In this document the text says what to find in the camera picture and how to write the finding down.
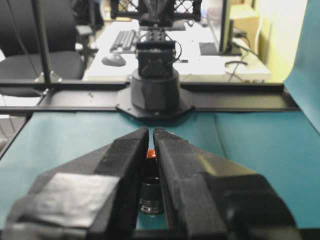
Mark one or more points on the black computer keyboard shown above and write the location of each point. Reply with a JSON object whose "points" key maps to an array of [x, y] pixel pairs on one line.
{"points": [[123, 41]]}

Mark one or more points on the blue-green table cloth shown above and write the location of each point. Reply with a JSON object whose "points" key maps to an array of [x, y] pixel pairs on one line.
{"points": [[62, 140]]}

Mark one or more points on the grey computer mouse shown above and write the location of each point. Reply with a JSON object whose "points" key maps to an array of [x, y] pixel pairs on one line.
{"points": [[113, 60]]}

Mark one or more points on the white office desk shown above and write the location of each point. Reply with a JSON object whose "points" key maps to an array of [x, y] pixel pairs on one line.
{"points": [[200, 67]]}

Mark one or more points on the black computer monitor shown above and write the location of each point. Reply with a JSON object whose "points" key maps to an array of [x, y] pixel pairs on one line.
{"points": [[226, 25]]}

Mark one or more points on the brown cardboard box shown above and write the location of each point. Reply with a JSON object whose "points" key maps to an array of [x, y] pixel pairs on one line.
{"points": [[246, 27]]}

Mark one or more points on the black office chair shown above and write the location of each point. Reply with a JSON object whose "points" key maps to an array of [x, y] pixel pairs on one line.
{"points": [[65, 25]]}

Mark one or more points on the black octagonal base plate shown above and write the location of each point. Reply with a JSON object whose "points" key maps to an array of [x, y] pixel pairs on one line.
{"points": [[125, 106]]}

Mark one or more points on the black metal frame rail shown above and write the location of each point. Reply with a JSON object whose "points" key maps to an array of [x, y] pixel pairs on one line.
{"points": [[75, 97]]}

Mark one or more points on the black metal frame post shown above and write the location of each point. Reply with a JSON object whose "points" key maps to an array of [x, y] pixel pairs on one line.
{"points": [[43, 37]]}

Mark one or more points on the silver corner bracket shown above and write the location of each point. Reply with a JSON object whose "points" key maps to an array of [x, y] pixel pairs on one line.
{"points": [[54, 76], [40, 77]]}

